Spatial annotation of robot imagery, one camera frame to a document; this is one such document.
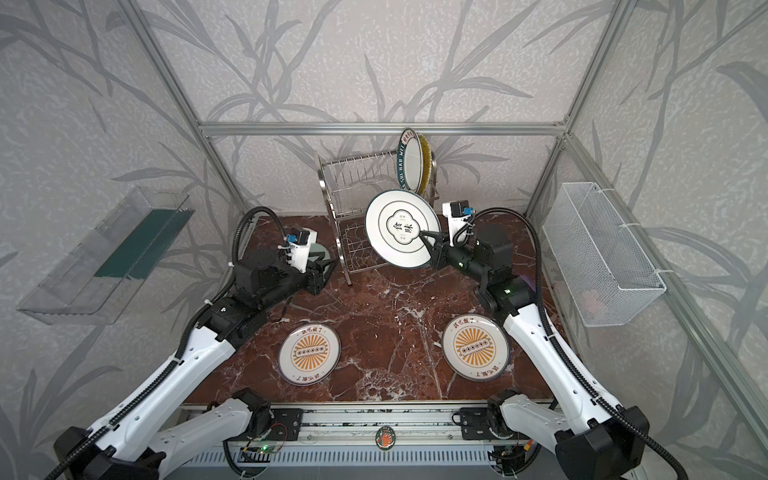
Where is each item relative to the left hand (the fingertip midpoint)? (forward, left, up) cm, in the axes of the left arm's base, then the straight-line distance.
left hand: (335, 250), depth 71 cm
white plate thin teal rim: (+5, -14, +4) cm, 15 cm away
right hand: (+4, -21, +5) cm, 22 cm away
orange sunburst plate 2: (-13, -38, -30) cm, 50 cm away
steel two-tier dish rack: (+47, +5, -20) cm, 51 cm away
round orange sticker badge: (-35, -12, -29) cm, 47 cm away
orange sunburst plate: (-15, +10, -30) cm, 35 cm away
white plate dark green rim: (+33, -18, +2) cm, 38 cm away
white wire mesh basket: (-9, -58, +6) cm, 59 cm away
